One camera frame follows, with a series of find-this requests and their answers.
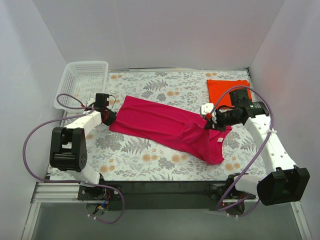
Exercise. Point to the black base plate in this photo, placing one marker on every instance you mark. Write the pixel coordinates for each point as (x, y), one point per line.
(157, 195)

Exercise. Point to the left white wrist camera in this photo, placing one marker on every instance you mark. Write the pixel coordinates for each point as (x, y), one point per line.
(91, 103)

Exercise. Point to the magenta t-shirt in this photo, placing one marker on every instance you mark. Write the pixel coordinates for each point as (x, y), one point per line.
(172, 127)

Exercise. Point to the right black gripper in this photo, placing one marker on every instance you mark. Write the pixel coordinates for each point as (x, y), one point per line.
(217, 122)

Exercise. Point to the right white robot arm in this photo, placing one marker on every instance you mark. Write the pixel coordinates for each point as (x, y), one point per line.
(272, 175)

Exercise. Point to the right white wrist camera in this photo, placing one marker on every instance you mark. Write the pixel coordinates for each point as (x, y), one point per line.
(208, 112)

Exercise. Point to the floral table mat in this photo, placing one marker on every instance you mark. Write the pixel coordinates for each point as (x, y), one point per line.
(120, 157)

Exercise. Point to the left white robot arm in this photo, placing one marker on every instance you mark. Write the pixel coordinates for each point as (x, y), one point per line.
(68, 150)

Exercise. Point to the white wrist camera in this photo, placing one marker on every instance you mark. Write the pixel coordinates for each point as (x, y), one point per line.
(91, 103)
(208, 112)

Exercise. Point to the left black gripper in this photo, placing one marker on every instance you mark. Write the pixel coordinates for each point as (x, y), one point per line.
(110, 118)

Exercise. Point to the folded orange t-shirt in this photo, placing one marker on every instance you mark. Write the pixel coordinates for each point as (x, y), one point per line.
(217, 87)

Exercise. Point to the aluminium frame rail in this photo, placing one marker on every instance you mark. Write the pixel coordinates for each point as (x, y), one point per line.
(237, 205)

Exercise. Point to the white plastic basket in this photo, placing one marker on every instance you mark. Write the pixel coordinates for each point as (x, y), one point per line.
(84, 79)

